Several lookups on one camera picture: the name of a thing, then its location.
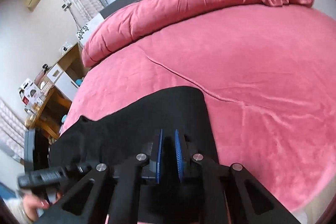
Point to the wooden cabinet with white drawers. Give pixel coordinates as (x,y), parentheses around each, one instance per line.
(65,74)

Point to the white red product box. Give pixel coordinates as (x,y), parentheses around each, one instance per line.
(28,91)

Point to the black embroidered pants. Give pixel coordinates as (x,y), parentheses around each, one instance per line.
(136,119)

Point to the person's left hand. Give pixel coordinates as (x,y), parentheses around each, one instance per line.
(35,207)

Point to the black webcam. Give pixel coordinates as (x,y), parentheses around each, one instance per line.
(45,67)

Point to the pink velvet duvet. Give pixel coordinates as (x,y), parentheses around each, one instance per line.
(162,14)

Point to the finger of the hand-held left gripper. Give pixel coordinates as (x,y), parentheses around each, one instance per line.
(78,168)

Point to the pink bed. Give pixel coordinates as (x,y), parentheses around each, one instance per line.
(249,95)

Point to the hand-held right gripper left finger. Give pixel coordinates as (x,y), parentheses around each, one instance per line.
(158,158)

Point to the teal round toy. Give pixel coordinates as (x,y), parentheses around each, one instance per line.
(78,81)

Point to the grey white headboard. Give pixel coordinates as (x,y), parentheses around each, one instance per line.
(110,10)

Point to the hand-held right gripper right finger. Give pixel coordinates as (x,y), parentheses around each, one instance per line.
(178,157)

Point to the white wall socket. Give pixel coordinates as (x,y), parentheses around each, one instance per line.
(66,5)

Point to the grey rimmed black object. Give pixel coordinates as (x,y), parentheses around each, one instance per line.
(35,150)

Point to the wooden side table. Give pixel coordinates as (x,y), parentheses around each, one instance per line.
(50,111)

